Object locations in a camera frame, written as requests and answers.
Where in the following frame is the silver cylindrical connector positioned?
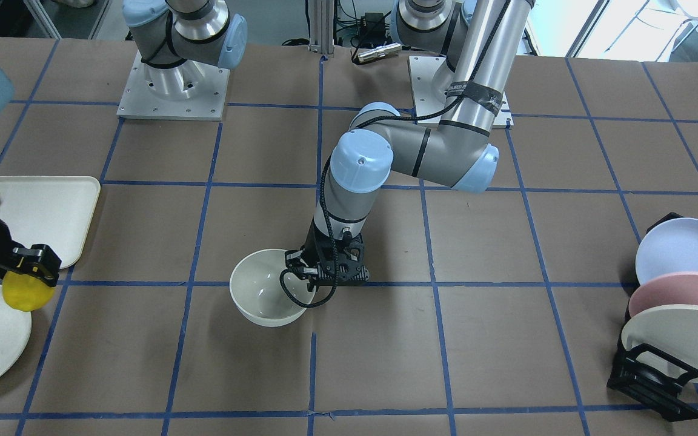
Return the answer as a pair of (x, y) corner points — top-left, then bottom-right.
(352, 42), (402, 65)

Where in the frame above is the blue plate in rack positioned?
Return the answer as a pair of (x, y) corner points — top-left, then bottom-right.
(634, 217), (698, 284)

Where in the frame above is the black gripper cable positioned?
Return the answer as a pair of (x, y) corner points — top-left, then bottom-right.
(279, 0), (510, 309)

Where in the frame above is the pink plate in rack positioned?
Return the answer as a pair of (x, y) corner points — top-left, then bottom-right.
(628, 271), (698, 317)

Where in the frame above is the yellow lemon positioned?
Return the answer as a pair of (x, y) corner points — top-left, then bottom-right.
(2, 271), (55, 312)

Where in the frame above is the cream plate in rack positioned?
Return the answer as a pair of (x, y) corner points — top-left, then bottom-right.
(621, 304), (698, 383)

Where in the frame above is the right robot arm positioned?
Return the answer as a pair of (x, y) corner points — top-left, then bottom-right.
(0, 37), (139, 312)

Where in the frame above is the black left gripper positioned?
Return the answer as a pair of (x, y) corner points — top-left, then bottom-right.
(284, 223), (370, 292)

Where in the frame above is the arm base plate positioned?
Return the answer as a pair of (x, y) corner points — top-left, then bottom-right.
(408, 56), (514, 129)
(117, 53), (230, 122)

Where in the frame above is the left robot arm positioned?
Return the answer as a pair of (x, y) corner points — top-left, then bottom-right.
(279, 1), (535, 292)

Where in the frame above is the white ceramic bowl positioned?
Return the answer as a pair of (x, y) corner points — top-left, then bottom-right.
(230, 248), (306, 328)

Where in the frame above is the black dish rack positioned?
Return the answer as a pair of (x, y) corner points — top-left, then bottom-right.
(607, 212), (698, 423)

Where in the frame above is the white rectangular tray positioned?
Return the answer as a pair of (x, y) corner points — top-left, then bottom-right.
(0, 176), (101, 269)

